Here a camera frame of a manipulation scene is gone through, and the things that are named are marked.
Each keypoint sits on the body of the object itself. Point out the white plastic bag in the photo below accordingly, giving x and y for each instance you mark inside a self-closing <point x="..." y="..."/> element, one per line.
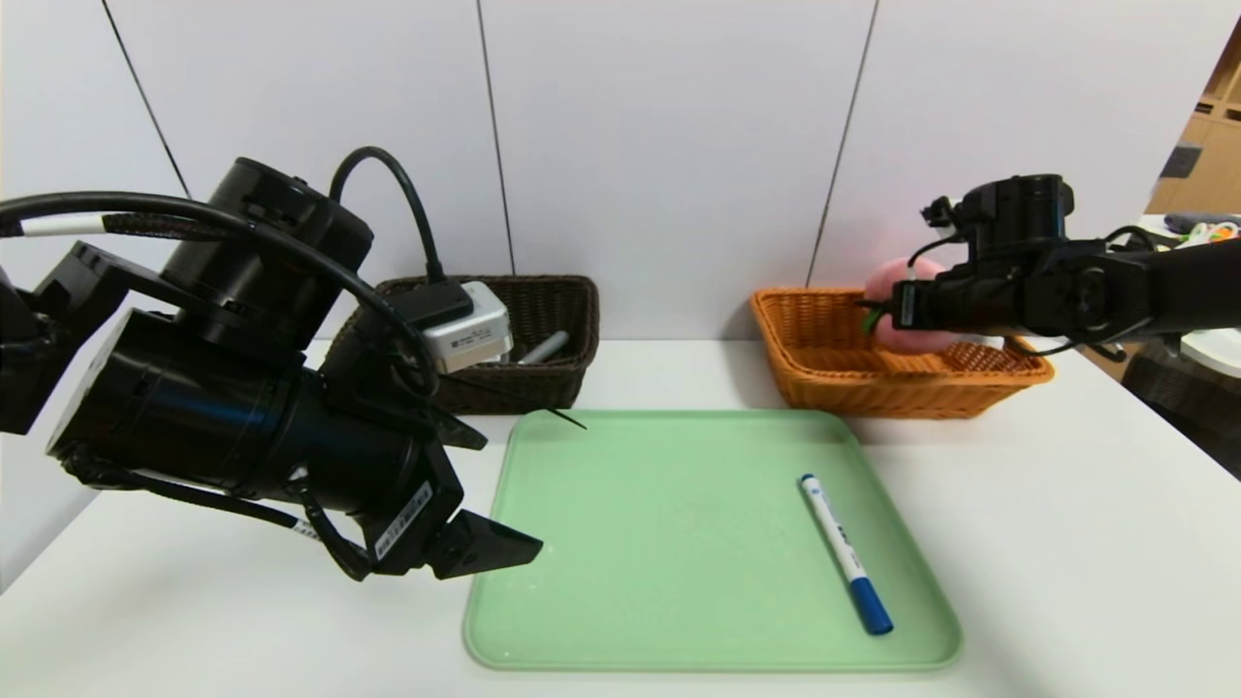
<point x="1207" y="233"/>

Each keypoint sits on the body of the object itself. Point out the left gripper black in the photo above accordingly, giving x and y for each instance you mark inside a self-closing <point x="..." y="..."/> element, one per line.
<point x="409" y="523"/>

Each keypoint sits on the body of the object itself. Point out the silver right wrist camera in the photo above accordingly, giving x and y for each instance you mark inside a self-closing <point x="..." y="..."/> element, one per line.
<point x="945" y="215"/>

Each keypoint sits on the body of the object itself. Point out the green plastic tray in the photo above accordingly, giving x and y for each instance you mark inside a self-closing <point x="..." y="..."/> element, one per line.
<point x="630" y="562"/>

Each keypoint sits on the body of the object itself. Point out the pink plush peach toy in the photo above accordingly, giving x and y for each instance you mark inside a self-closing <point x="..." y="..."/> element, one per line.
<point x="887" y="281"/>

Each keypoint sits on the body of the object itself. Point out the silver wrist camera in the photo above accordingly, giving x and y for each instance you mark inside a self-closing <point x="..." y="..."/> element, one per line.
<point x="475" y="334"/>
<point x="945" y="215"/>

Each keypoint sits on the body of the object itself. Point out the wooden background shelf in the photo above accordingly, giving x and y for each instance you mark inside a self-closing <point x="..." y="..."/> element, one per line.
<point x="1212" y="145"/>

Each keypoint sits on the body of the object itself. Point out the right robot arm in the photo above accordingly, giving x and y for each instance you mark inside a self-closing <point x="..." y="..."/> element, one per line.
<point x="1183" y="291"/>

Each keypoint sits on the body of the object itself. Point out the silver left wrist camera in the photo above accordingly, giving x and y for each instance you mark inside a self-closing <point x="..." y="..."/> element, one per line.
<point x="475" y="334"/>

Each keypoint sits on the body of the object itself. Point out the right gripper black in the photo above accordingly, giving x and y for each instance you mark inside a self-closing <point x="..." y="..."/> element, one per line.
<point x="906" y="304"/>

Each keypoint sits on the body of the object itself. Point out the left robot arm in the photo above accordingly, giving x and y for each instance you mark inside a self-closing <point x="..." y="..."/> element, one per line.
<point x="175" y="417"/>

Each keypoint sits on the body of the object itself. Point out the white marker blue cap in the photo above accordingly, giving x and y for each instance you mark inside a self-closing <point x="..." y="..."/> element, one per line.
<point x="843" y="557"/>

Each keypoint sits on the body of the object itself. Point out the orange wicker basket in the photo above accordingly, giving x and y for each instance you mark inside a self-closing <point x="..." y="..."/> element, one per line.
<point x="834" y="378"/>

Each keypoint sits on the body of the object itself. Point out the dark brown wicker basket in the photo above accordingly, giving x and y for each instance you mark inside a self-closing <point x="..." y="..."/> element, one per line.
<point x="553" y="388"/>

